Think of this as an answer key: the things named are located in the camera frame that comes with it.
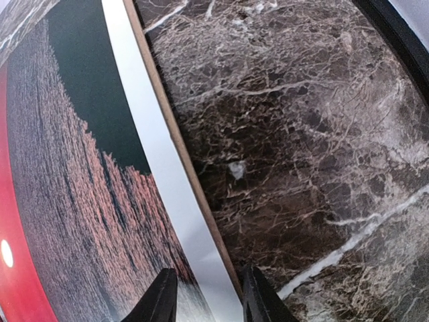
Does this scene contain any red sunset photo print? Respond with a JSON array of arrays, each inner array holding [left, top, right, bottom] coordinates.
[[0, 0, 244, 322]]

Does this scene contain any black table edge rail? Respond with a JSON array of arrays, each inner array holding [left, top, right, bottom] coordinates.
[[354, 0, 428, 91]]

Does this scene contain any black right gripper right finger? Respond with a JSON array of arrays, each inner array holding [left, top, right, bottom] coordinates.
[[242, 265, 298, 322]]

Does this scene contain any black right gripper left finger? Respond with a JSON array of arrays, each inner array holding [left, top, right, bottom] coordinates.
[[123, 268, 178, 322]]

